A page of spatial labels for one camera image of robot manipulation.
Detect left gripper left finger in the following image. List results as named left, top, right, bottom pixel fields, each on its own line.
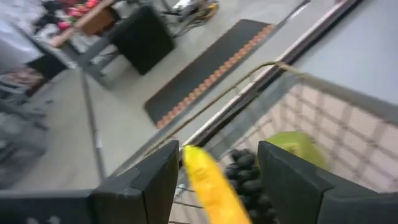
left=0, top=139, right=181, bottom=224

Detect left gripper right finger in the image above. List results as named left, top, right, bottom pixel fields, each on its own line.
left=257, top=140, right=398, bottom=224

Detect green pear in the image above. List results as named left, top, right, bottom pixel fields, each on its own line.
left=263, top=130, right=329, bottom=171

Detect black grape bunch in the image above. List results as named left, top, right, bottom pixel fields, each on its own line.
left=224, top=148, right=279, bottom=224

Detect yellow banana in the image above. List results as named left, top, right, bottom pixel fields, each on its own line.
left=182, top=144, right=252, bottom=224

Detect black hazard-striped floor mat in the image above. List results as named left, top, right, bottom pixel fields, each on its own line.
left=142, top=18, right=277, bottom=131

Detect grey table mat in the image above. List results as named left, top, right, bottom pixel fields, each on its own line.
left=295, top=0, right=398, bottom=106

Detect wooden side table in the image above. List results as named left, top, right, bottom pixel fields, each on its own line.
left=32, top=0, right=121, bottom=48

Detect pink flowers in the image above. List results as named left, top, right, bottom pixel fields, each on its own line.
left=58, top=0, right=101, bottom=31

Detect wire basket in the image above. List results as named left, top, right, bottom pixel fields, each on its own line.
left=146, top=61, right=398, bottom=224

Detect black metal table frame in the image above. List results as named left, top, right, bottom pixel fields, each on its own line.
left=178, top=0, right=366, bottom=149

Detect cable bundle with yellow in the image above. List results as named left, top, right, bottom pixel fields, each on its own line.
left=160, top=0, right=220, bottom=32

